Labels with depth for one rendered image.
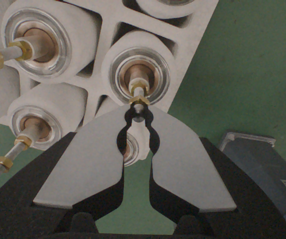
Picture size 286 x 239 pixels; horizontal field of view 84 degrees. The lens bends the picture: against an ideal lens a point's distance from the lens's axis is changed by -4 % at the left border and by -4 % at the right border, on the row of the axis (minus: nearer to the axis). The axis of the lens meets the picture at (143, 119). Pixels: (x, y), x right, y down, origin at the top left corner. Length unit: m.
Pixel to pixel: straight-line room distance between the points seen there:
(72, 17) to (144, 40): 0.08
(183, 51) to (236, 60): 0.26
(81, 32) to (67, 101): 0.11
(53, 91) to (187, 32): 0.22
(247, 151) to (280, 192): 0.14
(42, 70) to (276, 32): 0.52
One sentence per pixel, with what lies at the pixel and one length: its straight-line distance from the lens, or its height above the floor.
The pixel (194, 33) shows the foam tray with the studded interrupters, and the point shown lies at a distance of 0.28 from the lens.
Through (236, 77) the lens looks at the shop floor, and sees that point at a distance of 0.54.
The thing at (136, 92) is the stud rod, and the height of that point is 0.30.
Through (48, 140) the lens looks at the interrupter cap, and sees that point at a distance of 0.29.
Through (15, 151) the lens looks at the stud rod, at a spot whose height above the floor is 0.30.
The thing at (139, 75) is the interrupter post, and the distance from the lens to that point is 0.19.
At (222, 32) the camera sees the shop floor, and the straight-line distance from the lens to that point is 0.49.
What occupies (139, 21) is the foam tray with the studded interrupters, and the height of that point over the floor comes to 0.18.
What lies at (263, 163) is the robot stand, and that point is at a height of 0.14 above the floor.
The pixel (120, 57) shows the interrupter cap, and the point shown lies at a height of 0.25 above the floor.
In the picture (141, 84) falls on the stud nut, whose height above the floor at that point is 0.29.
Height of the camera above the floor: 0.45
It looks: 59 degrees down
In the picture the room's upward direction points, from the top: 179 degrees clockwise
